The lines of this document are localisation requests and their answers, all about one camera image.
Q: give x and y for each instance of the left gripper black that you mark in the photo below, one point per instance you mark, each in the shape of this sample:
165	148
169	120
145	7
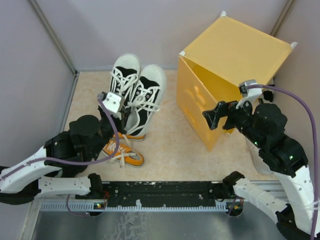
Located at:
122	116

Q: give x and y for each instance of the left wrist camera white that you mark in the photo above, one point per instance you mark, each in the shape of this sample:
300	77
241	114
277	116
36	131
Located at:
111	102

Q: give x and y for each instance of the black white sneaker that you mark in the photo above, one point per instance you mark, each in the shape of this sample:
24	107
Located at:
148	94
124	75

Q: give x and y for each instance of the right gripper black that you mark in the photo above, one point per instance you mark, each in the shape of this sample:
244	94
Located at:
225	115

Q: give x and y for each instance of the yellow cabinet door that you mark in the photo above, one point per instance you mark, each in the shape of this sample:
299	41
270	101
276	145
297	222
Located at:
193	98

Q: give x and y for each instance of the yellow shoe cabinet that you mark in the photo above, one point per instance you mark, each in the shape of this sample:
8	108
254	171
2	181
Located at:
230	52

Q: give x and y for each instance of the grey cable duct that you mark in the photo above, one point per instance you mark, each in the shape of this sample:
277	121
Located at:
99	206

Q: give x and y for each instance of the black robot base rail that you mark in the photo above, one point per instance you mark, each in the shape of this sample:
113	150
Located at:
161	193

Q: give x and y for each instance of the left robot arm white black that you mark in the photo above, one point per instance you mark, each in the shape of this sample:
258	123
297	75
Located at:
53	169

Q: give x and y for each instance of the black white striped slipper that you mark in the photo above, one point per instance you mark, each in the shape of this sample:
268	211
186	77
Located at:
268	96

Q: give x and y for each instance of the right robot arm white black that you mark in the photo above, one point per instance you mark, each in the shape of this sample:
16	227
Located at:
264	127

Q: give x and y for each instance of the orange sneaker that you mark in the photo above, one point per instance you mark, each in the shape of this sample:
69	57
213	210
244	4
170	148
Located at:
124	154
131	137

